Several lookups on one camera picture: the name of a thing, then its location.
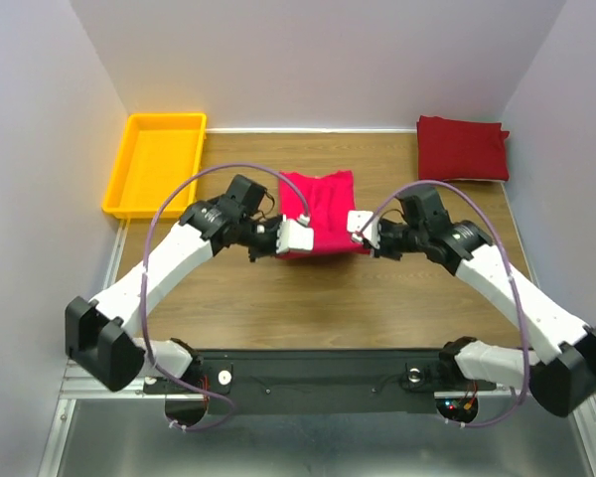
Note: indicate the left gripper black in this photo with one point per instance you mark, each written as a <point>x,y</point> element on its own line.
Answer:
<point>271,249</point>

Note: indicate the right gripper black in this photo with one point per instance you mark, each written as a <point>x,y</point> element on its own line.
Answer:
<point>382,251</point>

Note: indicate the pink red t shirt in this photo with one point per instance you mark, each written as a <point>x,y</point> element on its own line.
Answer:
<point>330,198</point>

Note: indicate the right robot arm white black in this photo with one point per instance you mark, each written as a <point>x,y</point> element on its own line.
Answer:
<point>556,361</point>

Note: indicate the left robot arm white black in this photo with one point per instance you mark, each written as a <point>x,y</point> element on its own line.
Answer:
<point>100,332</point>

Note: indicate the folded dark red shirt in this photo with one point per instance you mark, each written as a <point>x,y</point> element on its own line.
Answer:
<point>456,150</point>

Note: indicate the yellow plastic tray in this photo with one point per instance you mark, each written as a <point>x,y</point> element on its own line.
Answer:
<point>157,153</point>

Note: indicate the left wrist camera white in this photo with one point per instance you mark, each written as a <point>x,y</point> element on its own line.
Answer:
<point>295,235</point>

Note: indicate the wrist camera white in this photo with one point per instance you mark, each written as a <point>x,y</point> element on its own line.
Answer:
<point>363,227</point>
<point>295,235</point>

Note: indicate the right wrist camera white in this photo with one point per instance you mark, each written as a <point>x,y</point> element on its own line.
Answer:
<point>363,227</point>

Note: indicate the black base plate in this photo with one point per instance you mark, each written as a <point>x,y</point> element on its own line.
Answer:
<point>259,382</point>

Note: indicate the aluminium rail frame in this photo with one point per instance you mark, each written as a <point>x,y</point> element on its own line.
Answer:
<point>79,387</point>

